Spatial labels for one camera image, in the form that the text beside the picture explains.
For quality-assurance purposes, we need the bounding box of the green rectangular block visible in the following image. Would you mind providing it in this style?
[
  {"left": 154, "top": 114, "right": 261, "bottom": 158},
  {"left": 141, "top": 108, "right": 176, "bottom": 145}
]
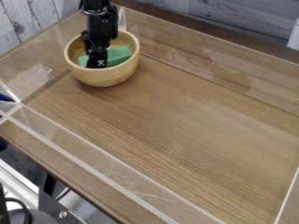
[{"left": 78, "top": 45, "right": 130, "bottom": 67}]

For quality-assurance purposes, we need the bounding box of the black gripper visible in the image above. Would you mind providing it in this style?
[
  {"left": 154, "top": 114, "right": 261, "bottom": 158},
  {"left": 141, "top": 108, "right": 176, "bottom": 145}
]
[{"left": 81, "top": 0, "right": 117, "bottom": 68}]

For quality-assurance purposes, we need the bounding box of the blue object at left edge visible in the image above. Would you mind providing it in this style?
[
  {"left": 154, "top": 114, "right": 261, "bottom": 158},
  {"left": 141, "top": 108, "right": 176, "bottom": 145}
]
[{"left": 0, "top": 93, "right": 14, "bottom": 102}]

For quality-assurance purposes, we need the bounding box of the light wooden bowl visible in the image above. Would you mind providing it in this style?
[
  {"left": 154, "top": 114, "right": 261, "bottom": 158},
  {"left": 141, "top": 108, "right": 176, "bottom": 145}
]
[{"left": 63, "top": 31, "right": 140, "bottom": 87}]

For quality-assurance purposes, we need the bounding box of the clear acrylic corner bracket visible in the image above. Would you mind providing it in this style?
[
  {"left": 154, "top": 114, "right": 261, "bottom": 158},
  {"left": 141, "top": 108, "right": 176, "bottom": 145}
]
[{"left": 117, "top": 6, "right": 126, "bottom": 32}]

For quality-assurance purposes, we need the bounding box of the clear acrylic tray wall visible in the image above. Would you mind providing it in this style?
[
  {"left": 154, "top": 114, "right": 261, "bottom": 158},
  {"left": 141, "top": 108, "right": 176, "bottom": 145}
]
[{"left": 0, "top": 3, "right": 299, "bottom": 224}]

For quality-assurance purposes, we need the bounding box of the black cable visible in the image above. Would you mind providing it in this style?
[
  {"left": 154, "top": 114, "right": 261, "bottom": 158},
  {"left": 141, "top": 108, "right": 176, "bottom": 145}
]
[{"left": 3, "top": 197, "right": 33, "bottom": 224}]

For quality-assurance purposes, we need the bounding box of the black metal bracket with screw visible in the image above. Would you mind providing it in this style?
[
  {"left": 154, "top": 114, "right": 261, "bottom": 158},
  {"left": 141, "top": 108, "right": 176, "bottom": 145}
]
[{"left": 38, "top": 194, "right": 86, "bottom": 224}]

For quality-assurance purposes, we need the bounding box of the black table leg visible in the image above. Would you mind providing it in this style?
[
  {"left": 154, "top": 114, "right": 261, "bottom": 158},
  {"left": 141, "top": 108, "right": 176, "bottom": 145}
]
[{"left": 42, "top": 174, "right": 57, "bottom": 196}]

